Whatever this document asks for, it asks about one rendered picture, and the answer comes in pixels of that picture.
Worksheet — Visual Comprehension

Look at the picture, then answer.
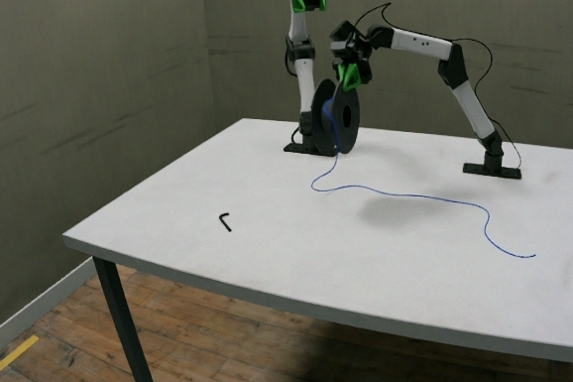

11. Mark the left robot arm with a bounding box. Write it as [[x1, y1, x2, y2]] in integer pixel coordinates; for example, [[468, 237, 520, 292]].
[[329, 20, 521, 180]]

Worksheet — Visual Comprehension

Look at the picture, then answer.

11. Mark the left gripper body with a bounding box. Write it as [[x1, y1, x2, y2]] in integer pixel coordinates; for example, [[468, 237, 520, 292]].
[[332, 35, 373, 84]]

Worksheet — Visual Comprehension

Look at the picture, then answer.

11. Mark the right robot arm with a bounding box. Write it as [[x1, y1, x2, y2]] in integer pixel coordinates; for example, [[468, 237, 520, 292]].
[[284, 0, 337, 157]]

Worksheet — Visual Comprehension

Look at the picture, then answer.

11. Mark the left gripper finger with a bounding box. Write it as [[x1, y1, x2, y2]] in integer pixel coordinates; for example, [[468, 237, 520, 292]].
[[343, 64, 362, 92], [338, 64, 347, 81]]

